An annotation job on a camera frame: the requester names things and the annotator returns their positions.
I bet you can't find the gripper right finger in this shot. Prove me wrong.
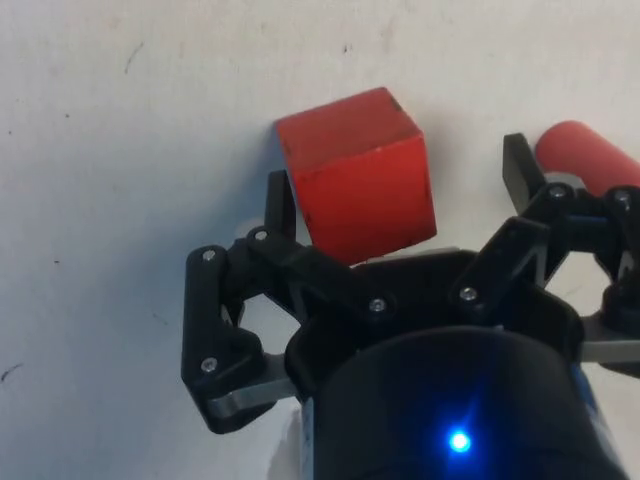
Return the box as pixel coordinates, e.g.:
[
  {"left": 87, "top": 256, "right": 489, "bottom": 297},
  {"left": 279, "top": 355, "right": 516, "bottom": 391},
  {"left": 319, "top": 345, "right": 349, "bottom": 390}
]
[{"left": 451, "top": 132, "right": 640, "bottom": 321}]

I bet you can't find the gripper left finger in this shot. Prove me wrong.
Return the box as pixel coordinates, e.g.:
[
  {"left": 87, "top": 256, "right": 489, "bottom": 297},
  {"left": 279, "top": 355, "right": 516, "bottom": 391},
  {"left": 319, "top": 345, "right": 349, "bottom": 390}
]
[{"left": 180, "top": 170, "right": 399, "bottom": 434}]

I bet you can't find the red cube block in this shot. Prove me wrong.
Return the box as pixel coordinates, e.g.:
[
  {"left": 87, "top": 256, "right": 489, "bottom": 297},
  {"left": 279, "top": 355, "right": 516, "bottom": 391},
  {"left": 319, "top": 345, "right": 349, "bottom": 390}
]
[{"left": 276, "top": 87, "right": 439, "bottom": 266}]

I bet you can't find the red cylinder block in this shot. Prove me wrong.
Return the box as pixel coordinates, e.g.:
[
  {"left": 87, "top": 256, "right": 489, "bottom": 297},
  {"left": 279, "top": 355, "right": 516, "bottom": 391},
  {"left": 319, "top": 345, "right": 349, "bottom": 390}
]
[{"left": 535, "top": 119, "right": 640, "bottom": 194}]

